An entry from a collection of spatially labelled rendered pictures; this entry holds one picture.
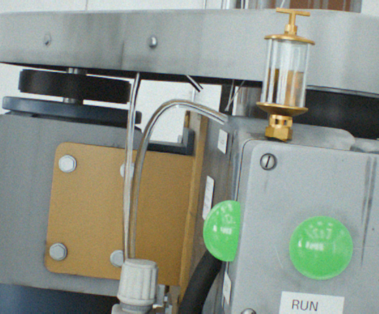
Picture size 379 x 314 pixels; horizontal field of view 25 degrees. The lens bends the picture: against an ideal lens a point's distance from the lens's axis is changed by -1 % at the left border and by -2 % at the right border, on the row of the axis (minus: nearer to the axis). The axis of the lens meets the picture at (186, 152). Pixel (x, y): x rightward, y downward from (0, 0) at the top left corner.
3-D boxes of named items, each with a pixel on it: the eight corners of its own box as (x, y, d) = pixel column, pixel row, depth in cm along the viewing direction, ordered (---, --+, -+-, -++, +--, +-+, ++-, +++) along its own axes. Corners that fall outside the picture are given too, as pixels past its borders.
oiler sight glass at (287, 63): (263, 102, 47) (270, 37, 47) (257, 101, 50) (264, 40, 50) (308, 107, 47) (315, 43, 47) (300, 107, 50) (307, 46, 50)
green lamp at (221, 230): (201, 263, 41) (209, 201, 41) (197, 252, 44) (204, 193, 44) (255, 269, 41) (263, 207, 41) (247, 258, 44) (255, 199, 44)
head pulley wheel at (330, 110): (276, 125, 56) (281, 87, 56) (258, 122, 65) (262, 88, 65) (410, 142, 57) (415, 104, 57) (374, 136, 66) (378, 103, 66)
